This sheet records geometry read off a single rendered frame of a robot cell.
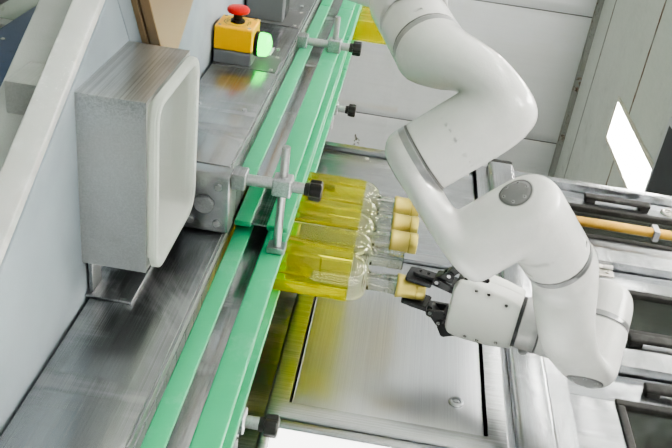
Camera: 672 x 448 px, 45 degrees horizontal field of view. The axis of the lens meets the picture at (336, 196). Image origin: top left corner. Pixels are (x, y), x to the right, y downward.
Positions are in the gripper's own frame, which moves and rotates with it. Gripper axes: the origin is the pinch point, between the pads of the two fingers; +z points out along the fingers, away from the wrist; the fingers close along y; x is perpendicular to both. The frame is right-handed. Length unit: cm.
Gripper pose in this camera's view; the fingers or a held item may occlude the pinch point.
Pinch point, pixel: (418, 288)
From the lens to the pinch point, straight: 121.3
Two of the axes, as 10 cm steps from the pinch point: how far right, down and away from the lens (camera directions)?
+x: -3.6, 4.3, -8.3
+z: -9.2, -2.8, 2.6
